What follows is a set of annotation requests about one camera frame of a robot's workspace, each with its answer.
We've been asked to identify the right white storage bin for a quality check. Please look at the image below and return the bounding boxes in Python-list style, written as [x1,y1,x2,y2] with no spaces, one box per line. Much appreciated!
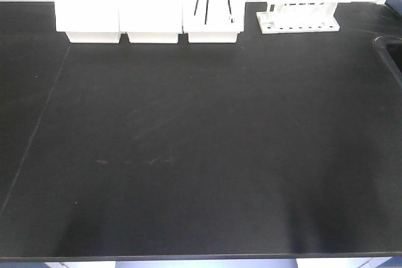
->
[182,0,246,43]

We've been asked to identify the white storage bin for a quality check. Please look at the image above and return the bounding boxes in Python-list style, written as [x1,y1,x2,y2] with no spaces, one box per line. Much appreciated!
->
[119,0,182,44]
[54,0,121,44]
[182,0,246,43]

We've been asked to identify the middle white storage bin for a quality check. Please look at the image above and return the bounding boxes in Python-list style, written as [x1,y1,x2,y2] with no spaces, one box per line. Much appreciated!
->
[119,0,182,44]

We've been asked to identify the white test tube rack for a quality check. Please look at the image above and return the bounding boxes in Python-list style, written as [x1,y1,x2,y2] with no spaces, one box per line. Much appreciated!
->
[256,0,340,35]

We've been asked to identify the left white storage bin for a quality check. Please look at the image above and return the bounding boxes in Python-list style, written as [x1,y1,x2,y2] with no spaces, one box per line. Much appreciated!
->
[54,0,121,44]

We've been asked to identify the black lab sink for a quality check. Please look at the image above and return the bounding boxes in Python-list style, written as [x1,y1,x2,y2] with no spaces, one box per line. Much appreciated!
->
[372,35,401,89]

